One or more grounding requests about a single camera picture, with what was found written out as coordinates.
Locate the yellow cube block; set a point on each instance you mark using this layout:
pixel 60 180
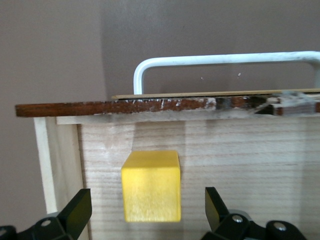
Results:
pixel 151 190

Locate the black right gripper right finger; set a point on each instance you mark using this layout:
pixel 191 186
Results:
pixel 225 225

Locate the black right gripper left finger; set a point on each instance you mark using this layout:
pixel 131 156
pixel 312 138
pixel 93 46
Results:
pixel 72 217

